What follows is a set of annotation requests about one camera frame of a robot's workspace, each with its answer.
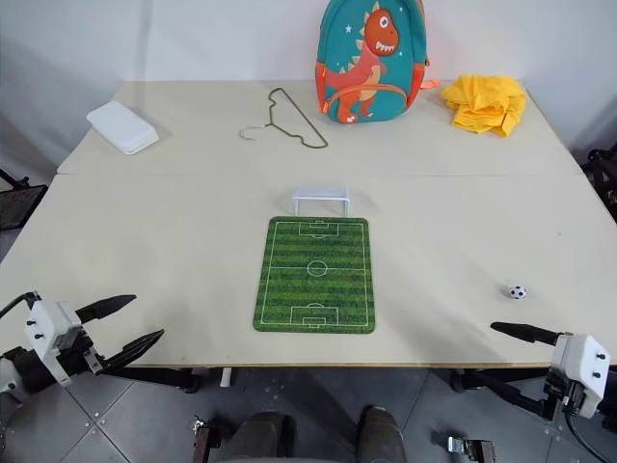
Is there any black table foot with caster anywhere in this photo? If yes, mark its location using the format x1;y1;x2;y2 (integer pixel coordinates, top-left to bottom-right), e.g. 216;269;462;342
449;368;484;393
109;367;203;394

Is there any white flat lidded box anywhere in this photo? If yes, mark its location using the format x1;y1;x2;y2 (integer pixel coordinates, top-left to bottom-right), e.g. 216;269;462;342
86;100;160;156

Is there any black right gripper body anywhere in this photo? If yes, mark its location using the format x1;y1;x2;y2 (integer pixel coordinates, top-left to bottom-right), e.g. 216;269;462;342
542;366;587;421

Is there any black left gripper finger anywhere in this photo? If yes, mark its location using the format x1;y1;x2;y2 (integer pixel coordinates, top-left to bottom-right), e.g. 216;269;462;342
95;329;167;375
75;294;138;324

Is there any green soccer field mat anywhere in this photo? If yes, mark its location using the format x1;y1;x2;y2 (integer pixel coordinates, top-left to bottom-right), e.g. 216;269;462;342
253;216;378;335

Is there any black equipment frame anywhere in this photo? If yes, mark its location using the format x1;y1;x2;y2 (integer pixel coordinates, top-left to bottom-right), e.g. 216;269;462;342
579;146;617;219

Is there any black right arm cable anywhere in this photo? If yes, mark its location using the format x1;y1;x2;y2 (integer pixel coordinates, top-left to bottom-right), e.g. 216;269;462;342
562;408;617;463

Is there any wire clothes hanger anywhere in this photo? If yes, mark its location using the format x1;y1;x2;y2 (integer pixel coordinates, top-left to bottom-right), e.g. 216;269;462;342
238;87;330;150

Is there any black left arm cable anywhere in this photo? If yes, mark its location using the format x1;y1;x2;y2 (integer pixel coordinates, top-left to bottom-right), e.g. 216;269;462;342
0;290;40;320

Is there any teal dinosaur backpack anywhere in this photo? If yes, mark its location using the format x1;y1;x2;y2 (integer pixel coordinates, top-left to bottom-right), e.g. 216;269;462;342
315;0;443;125

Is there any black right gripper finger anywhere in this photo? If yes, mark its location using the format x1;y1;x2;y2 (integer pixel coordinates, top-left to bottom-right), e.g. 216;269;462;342
490;321;561;346
474;374;553;416

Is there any black mesh stand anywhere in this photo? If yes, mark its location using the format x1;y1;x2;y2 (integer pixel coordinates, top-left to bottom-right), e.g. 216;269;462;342
0;168;49;233

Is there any metal bracket with screws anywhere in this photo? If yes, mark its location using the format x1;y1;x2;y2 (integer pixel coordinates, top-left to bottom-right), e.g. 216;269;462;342
444;434;498;463
191;414;224;463

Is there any yellow crumpled cloth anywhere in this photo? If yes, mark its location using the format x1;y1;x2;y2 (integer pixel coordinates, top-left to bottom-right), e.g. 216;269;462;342
441;73;527;140

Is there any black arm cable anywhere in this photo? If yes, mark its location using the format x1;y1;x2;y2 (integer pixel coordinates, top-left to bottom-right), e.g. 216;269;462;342
0;290;40;320
562;408;617;463

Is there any small white toy goal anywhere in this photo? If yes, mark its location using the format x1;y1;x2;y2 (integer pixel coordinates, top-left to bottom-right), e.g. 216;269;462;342
291;185;352;218

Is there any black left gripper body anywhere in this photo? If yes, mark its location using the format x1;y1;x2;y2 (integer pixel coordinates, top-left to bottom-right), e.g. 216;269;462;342
53;323;105;383

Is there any dark rounded shape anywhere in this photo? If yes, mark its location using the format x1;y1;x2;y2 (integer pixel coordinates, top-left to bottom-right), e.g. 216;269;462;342
226;410;296;463
356;405;409;463

